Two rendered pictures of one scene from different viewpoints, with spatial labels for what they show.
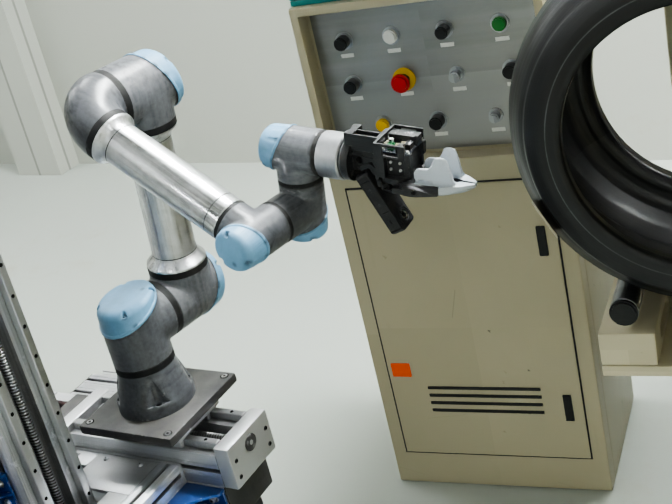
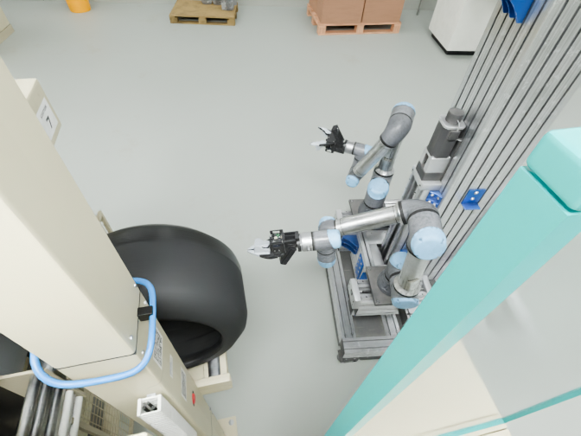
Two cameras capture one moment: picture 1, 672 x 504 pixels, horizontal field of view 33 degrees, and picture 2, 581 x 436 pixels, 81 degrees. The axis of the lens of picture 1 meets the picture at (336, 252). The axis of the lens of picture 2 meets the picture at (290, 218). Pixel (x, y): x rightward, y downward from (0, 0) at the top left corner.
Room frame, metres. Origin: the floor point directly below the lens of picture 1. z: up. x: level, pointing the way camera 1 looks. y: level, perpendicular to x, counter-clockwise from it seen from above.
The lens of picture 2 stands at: (2.26, -0.62, 2.27)
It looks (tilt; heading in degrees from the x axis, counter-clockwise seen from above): 50 degrees down; 138
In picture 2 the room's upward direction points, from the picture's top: 4 degrees clockwise
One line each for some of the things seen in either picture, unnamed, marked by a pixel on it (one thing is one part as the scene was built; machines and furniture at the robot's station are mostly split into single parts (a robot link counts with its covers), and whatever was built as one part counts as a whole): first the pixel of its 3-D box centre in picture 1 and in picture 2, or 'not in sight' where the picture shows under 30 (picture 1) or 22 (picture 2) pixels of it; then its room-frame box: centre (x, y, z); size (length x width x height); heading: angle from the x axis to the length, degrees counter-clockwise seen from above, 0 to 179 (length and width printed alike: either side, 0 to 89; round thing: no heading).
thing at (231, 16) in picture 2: not in sight; (204, 6); (-3.52, 2.31, 0.15); 1.07 x 0.74 x 0.30; 55
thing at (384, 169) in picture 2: not in sight; (391, 150); (1.46, 0.80, 1.09); 0.15 x 0.12 x 0.55; 120
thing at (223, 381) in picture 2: not in sight; (175, 391); (1.78, -0.69, 0.90); 0.40 x 0.03 x 0.10; 64
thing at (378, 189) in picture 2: not in sight; (376, 192); (1.52, 0.69, 0.88); 0.13 x 0.12 x 0.14; 120
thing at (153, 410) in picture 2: not in sight; (173, 423); (1.95, -0.72, 1.19); 0.05 x 0.04 x 0.48; 64
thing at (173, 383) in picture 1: (150, 377); (393, 278); (1.93, 0.40, 0.77); 0.15 x 0.15 x 0.10
